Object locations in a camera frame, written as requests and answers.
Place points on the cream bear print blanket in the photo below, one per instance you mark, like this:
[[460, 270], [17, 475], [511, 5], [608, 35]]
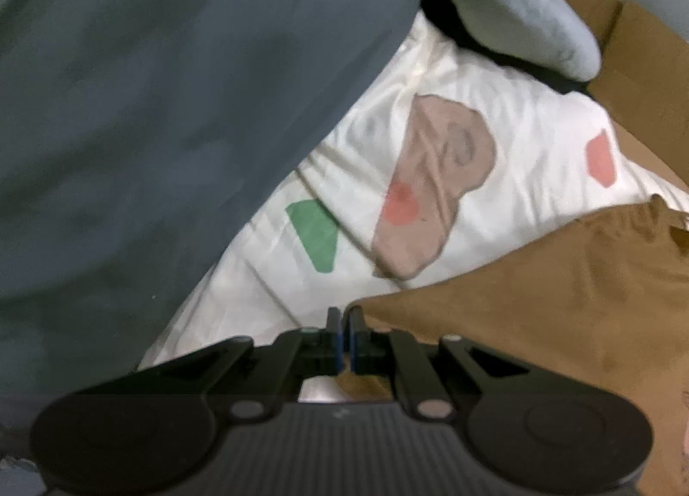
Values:
[[517, 119]]

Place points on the black cloth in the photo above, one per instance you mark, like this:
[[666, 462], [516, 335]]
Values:
[[447, 17]]

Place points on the brown cardboard sheet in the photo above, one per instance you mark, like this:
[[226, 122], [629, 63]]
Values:
[[646, 60]]

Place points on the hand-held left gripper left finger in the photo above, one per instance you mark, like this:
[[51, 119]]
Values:
[[337, 353]]

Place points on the blue-grey neck pillow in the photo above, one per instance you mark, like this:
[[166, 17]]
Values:
[[511, 6]]

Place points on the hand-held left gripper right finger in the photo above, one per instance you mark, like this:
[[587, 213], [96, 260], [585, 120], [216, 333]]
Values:
[[356, 350]]

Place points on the brown printed t-shirt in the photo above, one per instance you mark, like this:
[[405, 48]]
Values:
[[565, 291]]

